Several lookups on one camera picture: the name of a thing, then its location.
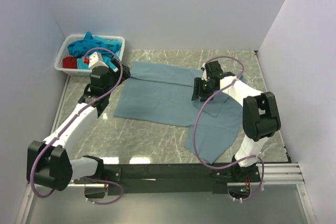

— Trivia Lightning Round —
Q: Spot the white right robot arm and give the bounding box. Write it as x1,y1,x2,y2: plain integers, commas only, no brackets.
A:
191,60,281,182

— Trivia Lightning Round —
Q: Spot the aluminium rail frame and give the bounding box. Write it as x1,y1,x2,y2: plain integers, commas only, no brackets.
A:
27,162,305,188

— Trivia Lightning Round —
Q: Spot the grey-blue t shirt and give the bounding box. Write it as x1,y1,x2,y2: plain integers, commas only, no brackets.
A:
114,61,243,163

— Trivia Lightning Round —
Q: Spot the bright blue t shirt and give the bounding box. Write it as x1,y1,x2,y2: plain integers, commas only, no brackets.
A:
67,31,122,58

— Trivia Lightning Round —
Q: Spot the red garment in basket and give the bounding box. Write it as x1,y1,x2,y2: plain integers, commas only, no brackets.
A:
62,57,78,69

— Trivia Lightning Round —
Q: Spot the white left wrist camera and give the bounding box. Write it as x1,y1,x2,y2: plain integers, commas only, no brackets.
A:
83,52,108,70

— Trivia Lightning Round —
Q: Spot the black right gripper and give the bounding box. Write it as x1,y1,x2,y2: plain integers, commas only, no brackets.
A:
191,77,217,103

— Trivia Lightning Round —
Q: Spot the light blue t shirt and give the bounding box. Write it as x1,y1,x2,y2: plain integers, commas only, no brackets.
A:
77,55,89,70

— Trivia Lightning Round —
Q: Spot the white plastic laundry basket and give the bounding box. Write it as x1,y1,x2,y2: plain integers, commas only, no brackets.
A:
54,34,125,77

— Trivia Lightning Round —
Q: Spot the black base crossbar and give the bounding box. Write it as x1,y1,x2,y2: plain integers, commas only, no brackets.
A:
73,163,260,198

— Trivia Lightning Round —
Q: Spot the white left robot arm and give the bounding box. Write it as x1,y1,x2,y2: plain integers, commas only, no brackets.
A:
26,58,130,191

